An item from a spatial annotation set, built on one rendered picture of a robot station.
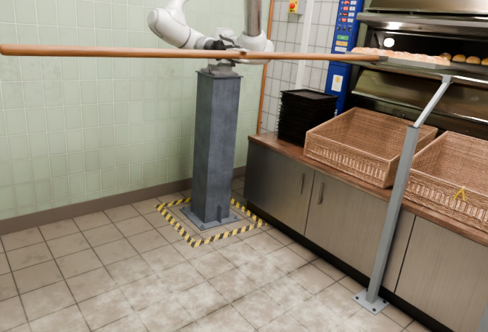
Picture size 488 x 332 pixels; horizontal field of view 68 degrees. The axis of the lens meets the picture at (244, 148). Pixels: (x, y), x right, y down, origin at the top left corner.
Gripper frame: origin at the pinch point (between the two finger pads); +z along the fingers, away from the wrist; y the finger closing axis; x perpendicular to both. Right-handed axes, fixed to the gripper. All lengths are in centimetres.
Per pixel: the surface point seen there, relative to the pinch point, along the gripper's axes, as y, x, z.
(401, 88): 17, -126, 2
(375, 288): 109, -66, 43
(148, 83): 33, -18, -119
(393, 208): 64, -66, 42
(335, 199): 76, -71, 7
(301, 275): 119, -52, 7
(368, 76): 14, -127, -23
